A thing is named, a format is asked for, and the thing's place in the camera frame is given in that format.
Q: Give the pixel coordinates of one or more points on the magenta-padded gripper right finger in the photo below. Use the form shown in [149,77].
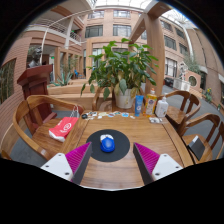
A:
[155,165]

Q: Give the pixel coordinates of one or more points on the green plant in white pot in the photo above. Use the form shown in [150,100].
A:
[121,68]

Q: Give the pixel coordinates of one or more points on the blue tube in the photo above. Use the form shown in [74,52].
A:
[139,106]

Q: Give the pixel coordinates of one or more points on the red paper bag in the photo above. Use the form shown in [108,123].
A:
[63,128]

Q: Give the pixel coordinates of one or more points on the wooden armchair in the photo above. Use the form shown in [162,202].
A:
[200,118]
[43,100]
[176,116]
[96,101]

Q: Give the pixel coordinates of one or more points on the white pump bottle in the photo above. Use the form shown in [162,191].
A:
[161,108]

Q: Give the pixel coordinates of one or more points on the dark bust statue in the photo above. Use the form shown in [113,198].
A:
[35,60]

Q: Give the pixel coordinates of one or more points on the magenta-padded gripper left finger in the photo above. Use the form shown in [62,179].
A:
[68,165]

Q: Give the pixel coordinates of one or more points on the yellow liquid bottle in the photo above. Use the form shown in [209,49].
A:
[150,104]

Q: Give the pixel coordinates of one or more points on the black round mouse pad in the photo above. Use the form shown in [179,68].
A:
[95,150]

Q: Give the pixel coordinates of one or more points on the yellow flowering plant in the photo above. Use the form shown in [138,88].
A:
[208,95]

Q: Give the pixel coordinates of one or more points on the spiky agave plant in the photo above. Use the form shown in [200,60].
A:
[64,80]

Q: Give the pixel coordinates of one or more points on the blue and white computer mouse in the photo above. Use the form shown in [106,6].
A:
[107,145]

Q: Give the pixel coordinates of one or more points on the dark red wooden pedestal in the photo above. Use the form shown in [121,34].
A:
[35,83]

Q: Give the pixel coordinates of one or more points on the black flat box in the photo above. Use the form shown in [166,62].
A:
[196,148]

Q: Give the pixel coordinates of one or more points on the small white packet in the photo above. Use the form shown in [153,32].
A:
[155,120]

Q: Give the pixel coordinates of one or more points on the white outdoor statue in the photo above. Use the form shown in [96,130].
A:
[183,70]

